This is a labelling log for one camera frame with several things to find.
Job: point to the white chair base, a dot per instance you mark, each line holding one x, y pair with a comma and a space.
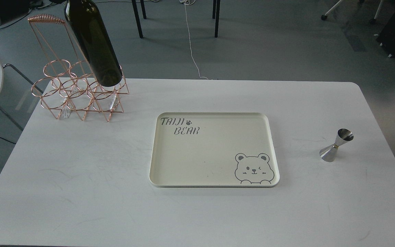
367, 10

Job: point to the black table legs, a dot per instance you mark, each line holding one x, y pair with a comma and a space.
176, 19

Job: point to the cream bear serving tray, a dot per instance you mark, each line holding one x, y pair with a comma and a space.
213, 150

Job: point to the steel double jigger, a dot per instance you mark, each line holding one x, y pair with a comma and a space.
329, 153

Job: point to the rose gold wire bottle rack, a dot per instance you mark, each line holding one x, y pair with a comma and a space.
71, 87

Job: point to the dark green wine bottle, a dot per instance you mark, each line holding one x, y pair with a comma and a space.
89, 29

